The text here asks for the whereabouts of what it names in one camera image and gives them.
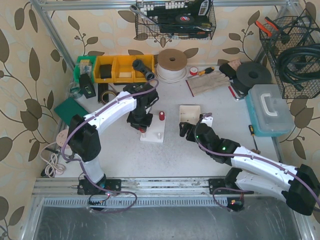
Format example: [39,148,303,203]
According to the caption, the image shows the white spring tray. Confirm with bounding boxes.
[179,105,201,125]

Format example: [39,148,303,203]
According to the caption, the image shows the white peg base plate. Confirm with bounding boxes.
[140,113,166,143]

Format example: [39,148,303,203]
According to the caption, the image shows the brown tape roll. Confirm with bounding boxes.
[100,90,118,105]

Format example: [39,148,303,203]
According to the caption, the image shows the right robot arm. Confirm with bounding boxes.
[179,121,320,216]

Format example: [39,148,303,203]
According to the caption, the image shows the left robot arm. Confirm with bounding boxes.
[61,81,159,192]

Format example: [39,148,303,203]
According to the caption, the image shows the white work glove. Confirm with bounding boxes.
[186,71,231,97]

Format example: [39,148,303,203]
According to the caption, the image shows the black ribbed block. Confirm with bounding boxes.
[97,83,109,104]

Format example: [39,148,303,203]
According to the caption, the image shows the grey pipe fitting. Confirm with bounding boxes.
[132,59,155,81]

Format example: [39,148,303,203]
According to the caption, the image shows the yellow bin with card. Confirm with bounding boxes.
[112,55,136,84]

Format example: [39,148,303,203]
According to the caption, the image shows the small yellow black screwdriver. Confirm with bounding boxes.
[248,124,258,150]

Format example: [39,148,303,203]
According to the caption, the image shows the yellow bin with black box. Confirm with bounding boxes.
[93,55,115,84]

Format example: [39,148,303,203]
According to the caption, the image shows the yellow bin with pipe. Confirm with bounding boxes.
[132,55,155,83]

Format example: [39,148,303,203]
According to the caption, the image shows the red white tape roll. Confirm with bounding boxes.
[189,66,198,76]

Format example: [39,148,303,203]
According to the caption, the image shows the black green meter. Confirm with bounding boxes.
[79,73,96,99]

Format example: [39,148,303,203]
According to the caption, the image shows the brass padlock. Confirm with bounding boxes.
[251,149,261,155]

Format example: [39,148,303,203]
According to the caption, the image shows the black brush block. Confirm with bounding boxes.
[219,59,242,80]

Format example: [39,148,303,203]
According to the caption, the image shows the clear glass jar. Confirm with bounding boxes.
[69,81,83,99]

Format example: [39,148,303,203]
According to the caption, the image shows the green plastic case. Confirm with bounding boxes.
[54,97,88,126]

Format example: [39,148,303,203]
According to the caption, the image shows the green storage bin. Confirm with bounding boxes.
[73,56,97,83]

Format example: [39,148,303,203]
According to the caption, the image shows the teal clear toolbox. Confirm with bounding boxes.
[244,84,295,137]

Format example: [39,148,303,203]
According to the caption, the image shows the round beige power socket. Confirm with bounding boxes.
[56,129,69,148]

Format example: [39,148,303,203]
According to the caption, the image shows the black foam disc spool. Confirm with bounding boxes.
[233,61,272,94]

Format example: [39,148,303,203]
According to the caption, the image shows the black tape roll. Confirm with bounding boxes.
[175,14,195,26]

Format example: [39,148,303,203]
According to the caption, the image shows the silver wrench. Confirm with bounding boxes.
[129,5,158,26]

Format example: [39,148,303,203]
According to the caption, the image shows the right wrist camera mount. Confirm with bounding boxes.
[200,113,214,128]

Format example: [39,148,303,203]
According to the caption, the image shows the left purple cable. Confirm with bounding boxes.
[61,78,160,214]

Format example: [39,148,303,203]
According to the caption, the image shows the purple cable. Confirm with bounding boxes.
[194,112,320,213]
[61,78,160,214]

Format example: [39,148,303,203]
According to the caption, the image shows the red handled tool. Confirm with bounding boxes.
[228,83,246,101]

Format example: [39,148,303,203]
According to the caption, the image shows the aluminium front rail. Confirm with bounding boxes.
[31,176,288,201]

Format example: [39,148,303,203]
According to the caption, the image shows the white cable spool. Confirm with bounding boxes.
[156,48,188,84]

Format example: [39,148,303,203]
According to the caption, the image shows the white power cord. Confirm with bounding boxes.
[39,142,67,178]

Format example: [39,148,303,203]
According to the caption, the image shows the centre wire basket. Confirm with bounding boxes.
[133,0,216,43]

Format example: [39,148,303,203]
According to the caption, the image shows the wire basket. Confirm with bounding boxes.
[133,0,216,43]
[259,14,320,99]

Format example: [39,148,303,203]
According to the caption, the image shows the black coiled hose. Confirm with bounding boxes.
[276,15,320,88]

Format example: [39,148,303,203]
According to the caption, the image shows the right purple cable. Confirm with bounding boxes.
[194,112,320,213]

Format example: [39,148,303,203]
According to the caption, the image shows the orange handled pliers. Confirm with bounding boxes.
[254,16,280,38]

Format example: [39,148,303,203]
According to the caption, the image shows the right wire basket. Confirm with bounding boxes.
[259,14,320,99]

